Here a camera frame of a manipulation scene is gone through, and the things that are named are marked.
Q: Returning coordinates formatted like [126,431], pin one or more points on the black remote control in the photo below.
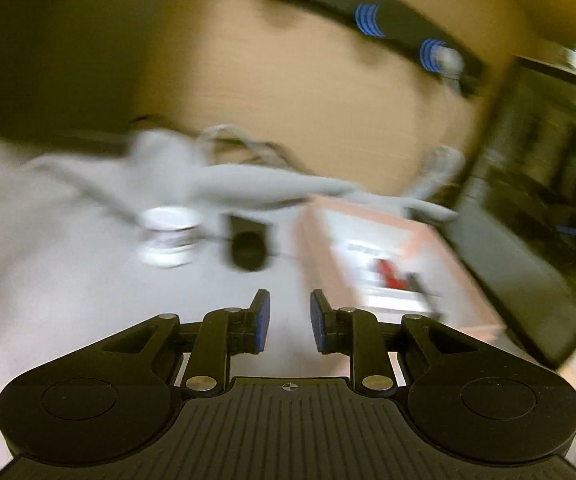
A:
[422,286]

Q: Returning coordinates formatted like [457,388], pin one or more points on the white printed tape roll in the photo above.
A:
[168,235]

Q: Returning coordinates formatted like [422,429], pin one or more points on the dark cabinet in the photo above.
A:
[58,50]

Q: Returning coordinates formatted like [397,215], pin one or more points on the pink cardboard box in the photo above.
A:
[328,260]

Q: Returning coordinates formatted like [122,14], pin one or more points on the black power strip blue lights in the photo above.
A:
[398,25]

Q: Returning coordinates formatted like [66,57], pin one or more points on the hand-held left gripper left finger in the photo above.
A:
[264,320]

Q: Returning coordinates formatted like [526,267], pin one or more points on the computer tower case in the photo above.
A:
[543,210]

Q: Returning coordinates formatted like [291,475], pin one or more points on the grey cloth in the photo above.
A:
[68,285]

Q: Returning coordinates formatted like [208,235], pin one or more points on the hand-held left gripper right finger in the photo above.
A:
[316,320]

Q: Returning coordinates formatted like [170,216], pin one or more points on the red lighter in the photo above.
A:
[390,275]

